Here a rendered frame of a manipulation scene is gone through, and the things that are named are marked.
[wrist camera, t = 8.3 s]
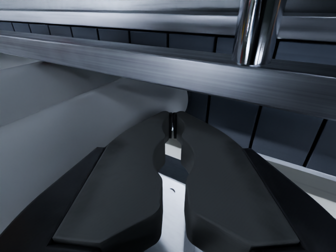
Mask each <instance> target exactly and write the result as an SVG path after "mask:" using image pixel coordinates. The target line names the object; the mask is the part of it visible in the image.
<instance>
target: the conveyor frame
mask: <svg viewBox="0 0 336 252"><path fill-rule="evenodd" d="M238 13H239V12H226V11H152V10H78V9H4V8H0V22H14V23H29V24H44V25H58V26H73V27H88V28H99V29H100V28H102V29H117V30H130V31H146V32H161V33H170V34H171V33H175V34H190V35H204V36H216V37H233V38H234V37H235V33H236V26H237V20H238ZM277 41H292V42H306V43H321V44H336V13H300V12H284V13H283V17H282V21H281V25H280V29H279V33H278V37H277ZM258 154H259V155H260V156H261V157H262V158H264V159H265V160H268V161H271V162H274V163H277V164H281V165H284V166H287V167H290V168H294V169H297V170H300V171H303V172H306V173H310V174H313V175H316V176H319V177H322V178H326V179H329V180H332V181H335V182H336V176H332V175H329V174H326V173H323V172H319V171H316V170H313V169H309V168H306V163H307V161H308V158H307V157H306V159H305V161H304V163H303V166H299V165H296V164H293V163H290V162H286V161H283V160H280V159H276V158H273V157H270V156H266V155H263V154H260V153H258Z"/></svg>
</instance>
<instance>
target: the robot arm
mask: <svg viewBox="0 0 336 252"><path fill-rule="evenodd" d="M172 127H173V136H174V139H177V141H178V142H179V143H180V144H181V164H182V166H183V167H184V168H185V169H186V170H187V172H188V174H189V175H188V176H187V178H186V183H185V199H184V218H185V228H186V235H187V238H188V240H189V241H190V242H191V243H192V244H193V245H194V246H196V247H197V248H199V249H200V250H202V251H203V252H336V219H335V218H334V217H333V216H332V215H331V214H330V213H329V212H328V211H326V210H325V209H324V208H323V207H322V206H321V205H320V204H319V203H318V202H317V201H315V200H314V199H313V198H312V197H311V196H310V195H308V194H307V193H306V192H305V191H303V190H302V189H301V188H300V187H298V186H297V185H296V184H295V183H294V182H292V181H291V180H290V179H289V178H287V177H286V176H285V175H284V174H282V173H281V172H280V171H279V170H277V169H276V168H275V167H274V166H272V165H271V164H270V163H269V162H268V161H266V160H265V159H264V158H263V157H261V156H260V155H259V154H258V153H256V152H255V151H254V150H253V149H251V148H242V147H241V146H240V145H239V144H238V143H236V142H235V141H234V140H233V139H232V138H230V137H229V136H228V135H226V134H225V133H223V132H222V131H220V130H219V129H217V128H215V127H213V126H211V125H209V124H208V123H206V122H204V121H202V120H200V119H198V118H196V117H194V116H192V115H190V114H188V113H186V112H184V111H178V112H174V113H172V112H168V111H161V112H159V113H158V114H156V115H154V116H152V117H150V118H148V119H146V120H144V121H142V122H140V123H138V124H136V125H134V126H133V127H131V128H129V129H127V130H126V131H124V132H123V133H121V134H120V135H119V136H117V137H116V138H115V139H114V140H112V141H111V142H110V143H109V144H108V145H107V146H106V147H96V148H95V149H94V150H93V151H92V152H90V153H89V154H88V155H87V156H86V157H84V158H83V159H82V160H81V161H80V162H78V163H77V164H76V165H75V166H73V167H72V168H71V169H70V170H69V171H67V172H66V173H65V174H64V175H63V176H61V177H60V178H59V179H58V180H57V181H55V182H54V183H53V184H52V185H51V186H49V187H48V188H47V189H46V190H44V191H43V192H42V193H41V194H40V195H39V196H37V197H36V198H35V199H34V200H33V201H32V202H31V203H30V204H29V205H28V206H27V207H26V208H25V209H23V210H22V211H21V212H20V214H19V215H18V216H17V217H16V218H15V219H14V220H13V221H12V222H11V223H10V224H9V225H8V226H7V227H6V229H5V230H4V231H3V232H2V233H1V234H0V252H144V251H145V250H147V249H149V248H150V247H152V246H153V245H155V244H156V243H157V242H158V241H159V240H160V238H161V235H162V224H163V179H162V177H161V176H160V175H159V173H158V172H159V170H160V169H161V168H162V167H163V166H164V164H165V162H166V157H165V143H166V142H167V141H168V140H169V139H171V138H172Z"/></svg>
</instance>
